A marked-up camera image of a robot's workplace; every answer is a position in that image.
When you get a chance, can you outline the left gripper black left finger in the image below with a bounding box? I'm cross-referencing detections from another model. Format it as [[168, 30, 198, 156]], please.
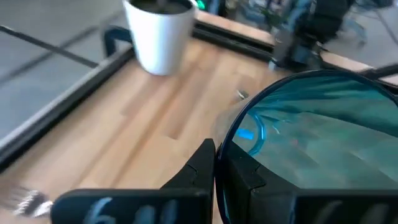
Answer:
[[51, 139, 216, 224]]

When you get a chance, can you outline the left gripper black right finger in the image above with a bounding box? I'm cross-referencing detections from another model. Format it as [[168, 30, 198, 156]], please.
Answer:
[[223, 143, 398, 224]]

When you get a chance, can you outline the teal translucent plate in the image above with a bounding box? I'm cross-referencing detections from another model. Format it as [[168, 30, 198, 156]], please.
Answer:
[[214, 68, 398, 224]]

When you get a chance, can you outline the silver metal fork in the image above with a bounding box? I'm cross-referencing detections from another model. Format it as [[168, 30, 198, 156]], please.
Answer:
[[0, 183, 54, 218]]

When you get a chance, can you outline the white textured plant pot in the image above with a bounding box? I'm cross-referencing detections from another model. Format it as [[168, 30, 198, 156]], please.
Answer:
[[123, 0, 199, 77]]

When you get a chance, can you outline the black table clamp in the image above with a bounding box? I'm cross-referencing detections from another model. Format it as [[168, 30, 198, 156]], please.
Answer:
[[102, 25, 134, 58]]

